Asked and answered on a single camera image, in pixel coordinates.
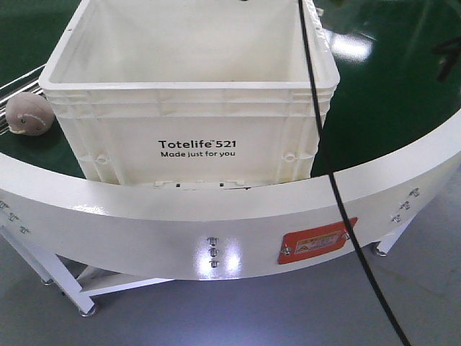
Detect orange warning label plate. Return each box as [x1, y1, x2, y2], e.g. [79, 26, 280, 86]
[277, 221, 350, 265]

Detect black cable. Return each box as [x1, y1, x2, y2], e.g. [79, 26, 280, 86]
[297, 0, 412, 346]

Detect white plastic tote box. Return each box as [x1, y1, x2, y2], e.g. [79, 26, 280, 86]
[39, 1, 340, 187]

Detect metal roller bars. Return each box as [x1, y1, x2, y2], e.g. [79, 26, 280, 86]
[1, 64, 45, 135]

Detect brown plush ball toy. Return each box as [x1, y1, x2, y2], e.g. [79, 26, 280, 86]
[5, 92, 55, 136]

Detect white curved conveyor frame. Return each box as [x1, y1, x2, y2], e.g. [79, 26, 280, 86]
[1, 114, 460, 312]

